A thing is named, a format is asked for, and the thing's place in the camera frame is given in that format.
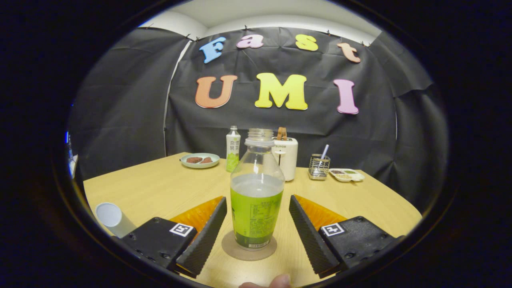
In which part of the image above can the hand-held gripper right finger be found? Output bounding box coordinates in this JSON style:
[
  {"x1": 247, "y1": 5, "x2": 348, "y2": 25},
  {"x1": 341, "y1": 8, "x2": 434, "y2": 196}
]
[{"x1": 289, "y1": 195, "x2": 396, "y2": 280}]

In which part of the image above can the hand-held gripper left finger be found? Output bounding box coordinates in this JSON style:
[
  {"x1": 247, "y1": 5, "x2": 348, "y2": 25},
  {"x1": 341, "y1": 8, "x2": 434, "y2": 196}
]
[{"x1": 120, "y1": 196, "x2": 228, "y2": 278}]

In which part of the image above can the round brown coaster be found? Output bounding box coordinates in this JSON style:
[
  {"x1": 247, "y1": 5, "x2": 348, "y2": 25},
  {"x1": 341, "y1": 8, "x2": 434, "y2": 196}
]
[{"x1": 221, "y1": 231, "x2": 278, "y2": 262}]

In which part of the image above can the clear juice bottle green label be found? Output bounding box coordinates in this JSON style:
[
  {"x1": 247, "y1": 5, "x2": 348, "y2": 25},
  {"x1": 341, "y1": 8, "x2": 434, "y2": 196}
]
[{"x1": 230, "y1": 128, "x2": 285, "y2": 252}]

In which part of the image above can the pale grey cup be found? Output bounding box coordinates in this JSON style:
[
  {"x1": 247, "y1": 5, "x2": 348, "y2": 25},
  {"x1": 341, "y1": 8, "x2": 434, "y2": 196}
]
[{"x1": 95, "y1": 202, "x2": 136, "y2": 238}]

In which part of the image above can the capped bottle white green label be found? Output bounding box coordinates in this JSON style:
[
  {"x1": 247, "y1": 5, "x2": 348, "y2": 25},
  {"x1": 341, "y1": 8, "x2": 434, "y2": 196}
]
[{"x1": 226, "y1": 126, "x2": 241, "y2": 173}]

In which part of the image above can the wooden table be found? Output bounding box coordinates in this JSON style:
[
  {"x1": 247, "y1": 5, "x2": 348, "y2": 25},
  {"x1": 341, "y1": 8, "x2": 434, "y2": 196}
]
[{"x1": 83, "y1": 152, "x2": 423, "y2": 288}]

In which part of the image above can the white divided dish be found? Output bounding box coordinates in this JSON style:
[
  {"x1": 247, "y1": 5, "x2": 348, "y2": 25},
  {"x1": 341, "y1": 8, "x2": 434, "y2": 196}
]
[{"x1": 329, "y1": 168, "x2": 366, "y2": 182}]

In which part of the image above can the pale green plate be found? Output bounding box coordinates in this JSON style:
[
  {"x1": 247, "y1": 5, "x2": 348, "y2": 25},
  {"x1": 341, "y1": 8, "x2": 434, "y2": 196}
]
[{"x1": 180, "y1": 153, "x2": 220, "y2": 169}]

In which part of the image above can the white toaster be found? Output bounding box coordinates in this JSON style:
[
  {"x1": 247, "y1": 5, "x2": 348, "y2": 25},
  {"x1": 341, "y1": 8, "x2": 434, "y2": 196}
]
[{"x1": 272, "y1": 137, "x2": 298, "y2": 182}]

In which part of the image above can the black backdrop cloth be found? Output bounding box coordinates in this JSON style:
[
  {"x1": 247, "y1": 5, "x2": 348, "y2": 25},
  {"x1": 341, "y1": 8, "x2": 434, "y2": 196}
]
[{"x1": 68, "y1": 26, "x2": 448, "y2": 212}]

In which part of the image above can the wire mesh utensil holder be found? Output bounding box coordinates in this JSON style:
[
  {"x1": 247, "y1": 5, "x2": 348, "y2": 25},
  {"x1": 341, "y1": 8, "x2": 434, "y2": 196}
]
[{"x1": 308, "y1": 154, "x2": 331, "y2": 180}]

